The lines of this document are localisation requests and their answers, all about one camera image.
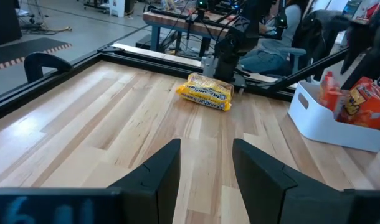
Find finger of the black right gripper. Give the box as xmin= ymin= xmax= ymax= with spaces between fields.
xmin=341 ymin=51 xmax=378 ymax=90

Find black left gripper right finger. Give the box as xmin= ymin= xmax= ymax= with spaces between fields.
xmin=232 ymin=138 xmax=380 ymax=224

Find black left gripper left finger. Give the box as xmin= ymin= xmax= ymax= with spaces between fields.
xmin=0 ymin=139 xmax=181 ymax=224

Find yellow Maruchan noodle pack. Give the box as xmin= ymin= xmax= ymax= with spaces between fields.
xmin=176 ymin=73 xmax=235 ymax=112

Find black office chair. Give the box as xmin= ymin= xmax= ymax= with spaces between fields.
xmin=291 ymin=9 xmax=351 ymax=82

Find white plastic bin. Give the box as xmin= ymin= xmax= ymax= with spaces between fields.
xmin=288 ymin=80 xmax=380 ymax=153

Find grey office chair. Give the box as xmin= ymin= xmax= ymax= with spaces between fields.
xmin=278 ymin=46 xmax=308 ymax=74

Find person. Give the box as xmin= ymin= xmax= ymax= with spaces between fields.
xmin=239 ymin=0 xmax=306 ymax=77

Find black table clamp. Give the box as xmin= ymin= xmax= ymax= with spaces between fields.
xmin=23 ymin=52 xmax=74 ymax=84

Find black hazard-striped floor mat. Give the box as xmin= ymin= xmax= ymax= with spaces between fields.
xmin=0 ymin=37 xmax=73 ymax=73

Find wooden workbench blue-grey legs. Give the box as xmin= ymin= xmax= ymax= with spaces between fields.
xmin=142 ymin=11 xmax=240 ymax=58

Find white trash bin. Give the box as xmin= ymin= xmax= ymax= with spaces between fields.
xmin=108 ymin=0 xmax=126 ymax=18

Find floor cable bundle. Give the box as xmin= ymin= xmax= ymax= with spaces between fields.
xmin=17 ymin=12 xmax=74 ymax=37

